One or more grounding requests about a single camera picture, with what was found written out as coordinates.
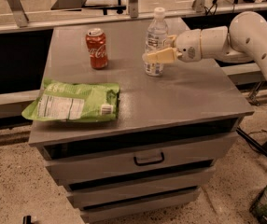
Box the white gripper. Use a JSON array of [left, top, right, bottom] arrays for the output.
[[142, 29, 202, 63]]

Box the clear plastic water bottle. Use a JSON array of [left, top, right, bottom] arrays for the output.
[[145, 7, 168, 77]]

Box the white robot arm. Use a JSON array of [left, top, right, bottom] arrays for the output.
[[142, 11, 267, 81]]

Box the green rice chip bag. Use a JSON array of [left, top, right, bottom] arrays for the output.
[[21, 78, 120, 122]]

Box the red Coca-Cola can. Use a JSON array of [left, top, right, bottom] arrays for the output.
[[86, 28, 108, 69]]

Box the grey drawer cabinet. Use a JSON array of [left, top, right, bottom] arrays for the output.
[[29, 21, 253, 224]]

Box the black cable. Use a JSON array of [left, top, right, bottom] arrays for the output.
[[204, 0, 218, 17]]

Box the black drawer handle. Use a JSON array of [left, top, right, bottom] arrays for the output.
[[133, 152, 165, 167]]

